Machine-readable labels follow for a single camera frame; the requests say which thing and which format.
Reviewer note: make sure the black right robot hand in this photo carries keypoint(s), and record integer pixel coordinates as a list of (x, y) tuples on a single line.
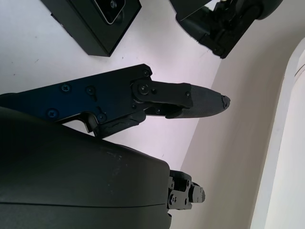
[(71, 179)]

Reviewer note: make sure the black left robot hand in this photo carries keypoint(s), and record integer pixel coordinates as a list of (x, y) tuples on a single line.
[(226, 23)]

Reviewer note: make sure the small silver depth camera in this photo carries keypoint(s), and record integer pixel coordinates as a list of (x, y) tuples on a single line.
[(112, 9)]

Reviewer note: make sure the black box with lens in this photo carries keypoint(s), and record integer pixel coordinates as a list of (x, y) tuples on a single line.
[(83, 31)]

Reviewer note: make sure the white rounded panel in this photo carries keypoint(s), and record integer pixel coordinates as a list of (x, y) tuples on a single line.
[(293, 143)]

